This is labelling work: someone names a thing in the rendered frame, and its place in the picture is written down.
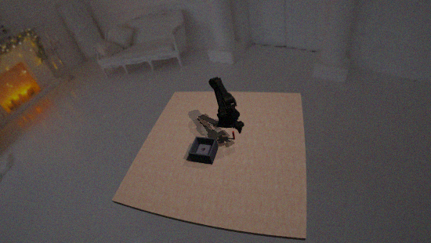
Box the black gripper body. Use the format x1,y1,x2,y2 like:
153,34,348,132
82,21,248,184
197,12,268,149
224,114,244,129

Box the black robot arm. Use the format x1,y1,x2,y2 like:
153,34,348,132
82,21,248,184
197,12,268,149
208,77,240,128

